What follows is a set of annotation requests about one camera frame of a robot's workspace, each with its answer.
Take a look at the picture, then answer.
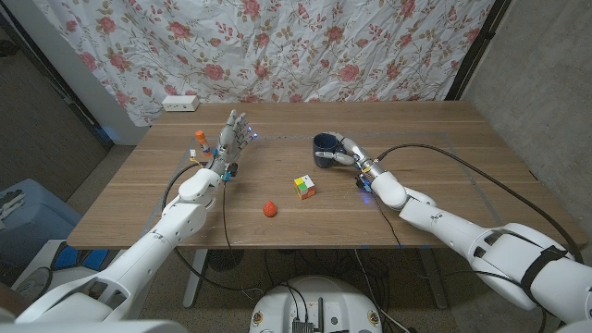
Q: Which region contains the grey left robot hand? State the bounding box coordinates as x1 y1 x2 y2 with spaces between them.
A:
206 109 258 176

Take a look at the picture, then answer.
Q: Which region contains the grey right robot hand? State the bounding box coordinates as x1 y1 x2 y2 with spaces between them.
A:
315 130 388 180

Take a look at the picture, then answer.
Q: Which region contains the navy blue mug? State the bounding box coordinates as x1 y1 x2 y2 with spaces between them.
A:
312 132 351 169

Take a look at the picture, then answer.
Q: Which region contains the rubiks cube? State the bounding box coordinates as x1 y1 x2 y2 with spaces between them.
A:
293 174 316 201

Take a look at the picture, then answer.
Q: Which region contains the orange glue stick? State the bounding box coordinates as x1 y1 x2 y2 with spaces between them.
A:
194 129 212 157

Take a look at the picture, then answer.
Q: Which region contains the white power strip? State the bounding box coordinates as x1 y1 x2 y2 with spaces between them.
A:
161 94 201 113

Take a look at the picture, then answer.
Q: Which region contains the floral curtain backdrop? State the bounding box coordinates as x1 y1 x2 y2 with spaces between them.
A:
31 0 497 128

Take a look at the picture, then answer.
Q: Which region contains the black round base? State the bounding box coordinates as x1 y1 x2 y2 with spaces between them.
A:
207 249 245 272

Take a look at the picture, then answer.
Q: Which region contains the white table leg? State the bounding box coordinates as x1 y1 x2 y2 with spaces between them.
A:
182 248 209 310

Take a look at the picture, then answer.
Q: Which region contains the grey table leg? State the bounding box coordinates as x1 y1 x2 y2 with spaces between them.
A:
418 247 450 310

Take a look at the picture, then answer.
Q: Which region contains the black backdrop pole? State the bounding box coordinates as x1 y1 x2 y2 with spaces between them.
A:
444 0 512 102

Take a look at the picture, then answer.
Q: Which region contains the white robot torso base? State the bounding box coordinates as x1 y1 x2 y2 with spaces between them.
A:
248 276 384 333

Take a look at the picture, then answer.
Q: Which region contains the white blue floor device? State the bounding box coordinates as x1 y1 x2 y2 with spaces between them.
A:
11 239 126 290

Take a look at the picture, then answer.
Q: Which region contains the blue storage bin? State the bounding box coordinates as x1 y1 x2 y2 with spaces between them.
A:
0 178 84 272

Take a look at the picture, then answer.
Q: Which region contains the white plastic part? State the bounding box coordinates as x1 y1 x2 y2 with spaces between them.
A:
0 189 27 231

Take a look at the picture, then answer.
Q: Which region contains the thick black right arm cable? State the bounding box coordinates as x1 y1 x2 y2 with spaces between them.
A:
375 142 585 265

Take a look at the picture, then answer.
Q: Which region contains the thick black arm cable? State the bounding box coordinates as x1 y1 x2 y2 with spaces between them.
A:
161 161 265 297
375 142 585 265

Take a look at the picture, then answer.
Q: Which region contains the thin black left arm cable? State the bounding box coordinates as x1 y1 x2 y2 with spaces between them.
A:
221 179 233 254

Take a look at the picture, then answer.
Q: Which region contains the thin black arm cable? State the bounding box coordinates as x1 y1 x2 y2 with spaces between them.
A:
221 179 233 254
369 189 429 281

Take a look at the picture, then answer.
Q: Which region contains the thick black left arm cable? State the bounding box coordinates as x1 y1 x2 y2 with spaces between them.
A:
161 161 265 297

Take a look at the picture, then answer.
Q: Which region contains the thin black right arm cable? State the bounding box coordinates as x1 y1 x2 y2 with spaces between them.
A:
369 189 429 281

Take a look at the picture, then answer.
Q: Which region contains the black door frame strip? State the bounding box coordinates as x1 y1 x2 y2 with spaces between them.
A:
0 8 115 150

